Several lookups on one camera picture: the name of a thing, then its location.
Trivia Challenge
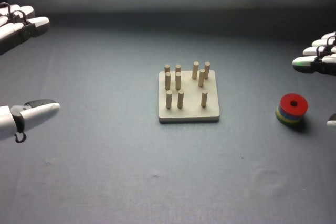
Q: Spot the grey table cloth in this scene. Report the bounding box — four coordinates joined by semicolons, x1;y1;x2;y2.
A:
0;11;336;224

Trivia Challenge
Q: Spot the stack of coloured rings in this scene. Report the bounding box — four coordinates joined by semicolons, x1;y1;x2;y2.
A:
275;93;309;125

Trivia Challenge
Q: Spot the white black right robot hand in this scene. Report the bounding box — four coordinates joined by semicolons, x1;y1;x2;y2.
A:
292;31;336;128

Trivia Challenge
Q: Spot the wooden peg board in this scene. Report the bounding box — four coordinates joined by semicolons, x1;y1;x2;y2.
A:
158;61;221;124

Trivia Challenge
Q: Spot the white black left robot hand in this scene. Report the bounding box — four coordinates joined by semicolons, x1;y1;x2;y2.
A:
0;0;61;143

